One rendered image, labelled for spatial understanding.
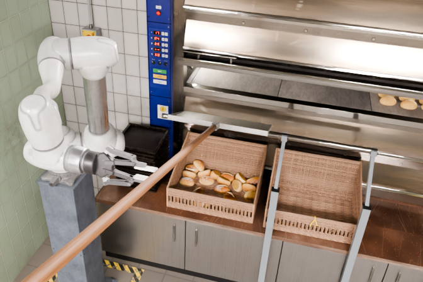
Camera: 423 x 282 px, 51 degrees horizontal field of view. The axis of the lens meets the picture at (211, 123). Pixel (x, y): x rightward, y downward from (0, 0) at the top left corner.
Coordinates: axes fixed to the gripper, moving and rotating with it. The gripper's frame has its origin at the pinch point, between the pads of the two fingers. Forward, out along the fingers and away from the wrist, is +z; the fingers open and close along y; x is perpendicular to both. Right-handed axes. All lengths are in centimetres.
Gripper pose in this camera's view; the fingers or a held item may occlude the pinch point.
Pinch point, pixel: (145, 173)
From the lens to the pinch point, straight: 143.6
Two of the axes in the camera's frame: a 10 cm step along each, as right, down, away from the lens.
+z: 9.7, 1.7, -1.8
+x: -2.0, 1.6, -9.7
